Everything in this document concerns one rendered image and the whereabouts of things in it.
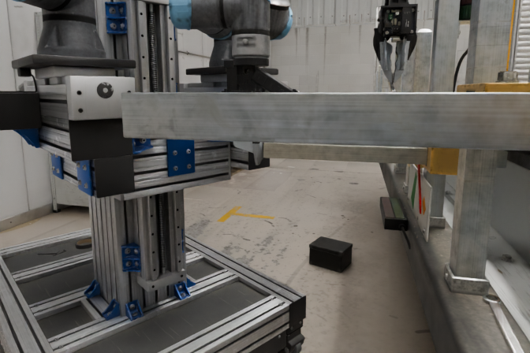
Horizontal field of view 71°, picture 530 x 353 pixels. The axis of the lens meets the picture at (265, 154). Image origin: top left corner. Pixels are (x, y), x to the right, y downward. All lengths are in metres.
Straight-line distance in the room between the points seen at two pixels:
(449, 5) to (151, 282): 1.10
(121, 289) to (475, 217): 1.11
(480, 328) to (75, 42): 0.92
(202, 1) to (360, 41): 8.03
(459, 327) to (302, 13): 8.67
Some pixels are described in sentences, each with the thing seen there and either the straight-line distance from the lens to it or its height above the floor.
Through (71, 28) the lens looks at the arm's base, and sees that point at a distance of 1.01.
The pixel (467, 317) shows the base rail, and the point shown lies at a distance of 0.53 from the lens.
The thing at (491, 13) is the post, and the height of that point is 1.05.
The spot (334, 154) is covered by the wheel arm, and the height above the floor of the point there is 0.84.
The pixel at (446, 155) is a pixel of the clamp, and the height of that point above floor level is 0.85.
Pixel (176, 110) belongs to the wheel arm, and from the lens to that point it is 0.25.
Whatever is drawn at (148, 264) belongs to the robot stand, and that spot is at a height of 0.42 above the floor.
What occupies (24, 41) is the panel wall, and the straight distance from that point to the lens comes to 3.33.
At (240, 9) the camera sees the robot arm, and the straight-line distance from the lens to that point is 0.74.
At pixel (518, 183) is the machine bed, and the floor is 0.76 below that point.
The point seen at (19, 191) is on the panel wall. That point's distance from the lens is 3.28.
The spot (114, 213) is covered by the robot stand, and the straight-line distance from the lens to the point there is 1.28.
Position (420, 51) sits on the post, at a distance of 1.02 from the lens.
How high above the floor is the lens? 0.96
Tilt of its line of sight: 9 degrees down
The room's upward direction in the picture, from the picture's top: straight up
